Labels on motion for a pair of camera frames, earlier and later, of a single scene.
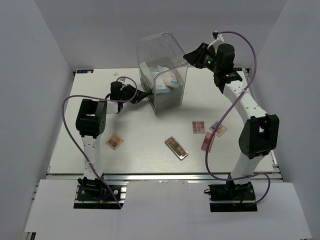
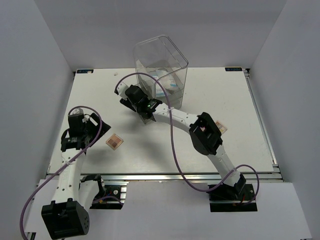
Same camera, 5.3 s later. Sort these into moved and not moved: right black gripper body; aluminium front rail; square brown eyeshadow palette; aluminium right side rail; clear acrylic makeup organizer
Moved: right black gripper body
Not moved: clear acrylic makeup organizer; aluminium front rail; square brown eyeshadow palette; aluminium right side rail
